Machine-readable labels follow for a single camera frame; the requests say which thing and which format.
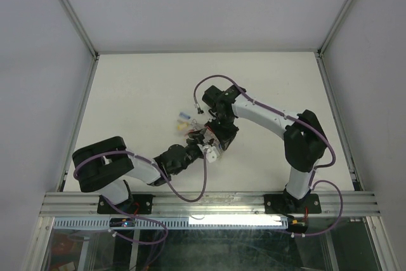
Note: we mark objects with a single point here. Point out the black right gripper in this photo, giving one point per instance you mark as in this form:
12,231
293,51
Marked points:
225,138

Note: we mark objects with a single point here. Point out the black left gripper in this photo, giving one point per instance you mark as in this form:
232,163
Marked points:
195,139

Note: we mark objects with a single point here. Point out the yellow key tag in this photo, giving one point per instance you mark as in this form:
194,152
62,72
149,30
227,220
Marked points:
182,125

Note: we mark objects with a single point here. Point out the blue key tag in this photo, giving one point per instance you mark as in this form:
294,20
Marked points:
184,115

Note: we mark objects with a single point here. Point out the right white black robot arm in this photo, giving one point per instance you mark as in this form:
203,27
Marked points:
303,137

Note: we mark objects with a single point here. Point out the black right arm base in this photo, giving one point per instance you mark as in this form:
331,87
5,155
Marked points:
283,204

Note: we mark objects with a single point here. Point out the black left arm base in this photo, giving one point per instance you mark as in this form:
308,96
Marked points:
125,203

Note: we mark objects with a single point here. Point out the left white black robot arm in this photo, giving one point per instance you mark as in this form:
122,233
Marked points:
100,167

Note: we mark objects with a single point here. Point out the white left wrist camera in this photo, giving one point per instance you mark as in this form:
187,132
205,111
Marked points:
211,152

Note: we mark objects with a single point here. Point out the right aluminium frame post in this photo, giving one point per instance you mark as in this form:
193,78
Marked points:
337,23

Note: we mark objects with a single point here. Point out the aluminium frame post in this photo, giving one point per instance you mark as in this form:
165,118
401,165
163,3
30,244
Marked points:
337,23
79,28

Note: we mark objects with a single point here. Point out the left aluminium frame post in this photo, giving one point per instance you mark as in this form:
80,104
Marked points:
79,28

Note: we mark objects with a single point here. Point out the aluminium front rail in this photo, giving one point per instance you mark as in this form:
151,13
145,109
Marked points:
351,204

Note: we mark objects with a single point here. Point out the perforated grey cable duct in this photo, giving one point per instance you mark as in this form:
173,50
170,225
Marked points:
174,223

